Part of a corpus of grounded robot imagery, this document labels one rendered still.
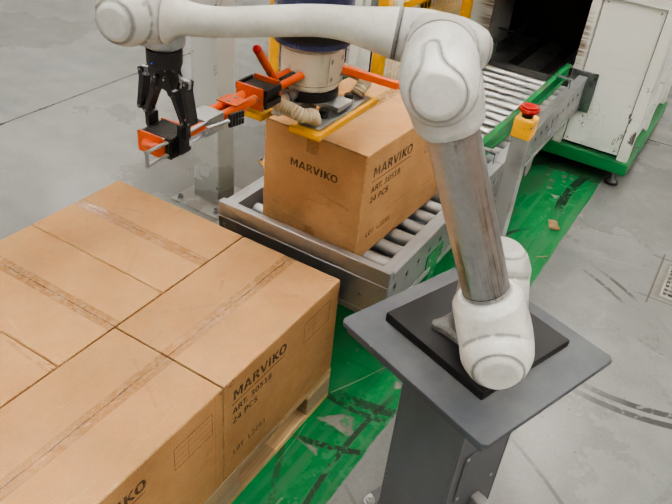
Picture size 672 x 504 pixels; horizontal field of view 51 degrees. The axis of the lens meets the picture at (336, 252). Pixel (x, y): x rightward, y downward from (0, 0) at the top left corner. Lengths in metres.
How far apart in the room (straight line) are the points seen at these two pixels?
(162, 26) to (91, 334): 1.06
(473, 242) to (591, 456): 1.50
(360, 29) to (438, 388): 0.83
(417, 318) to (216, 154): 1.91
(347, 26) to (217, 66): 1.96
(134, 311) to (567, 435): 1.59
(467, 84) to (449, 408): 0.79
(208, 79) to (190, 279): 1.34
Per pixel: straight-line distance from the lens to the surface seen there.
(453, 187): 1.33
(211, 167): 3.57
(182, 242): 2.46
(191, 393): 1.93
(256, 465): 2.43
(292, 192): 2.42
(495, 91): 3.95
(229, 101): 1.78
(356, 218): 2.30
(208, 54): 3.34
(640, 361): 3.23
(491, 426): 1.67
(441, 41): 1.23
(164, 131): 1.62
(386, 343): 1.79
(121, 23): 1.30
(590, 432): 2.83
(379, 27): 1.40
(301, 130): 1.95
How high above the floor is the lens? 1.95
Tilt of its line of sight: 35 degrees down
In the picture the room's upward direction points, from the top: 6 degrees clockwise
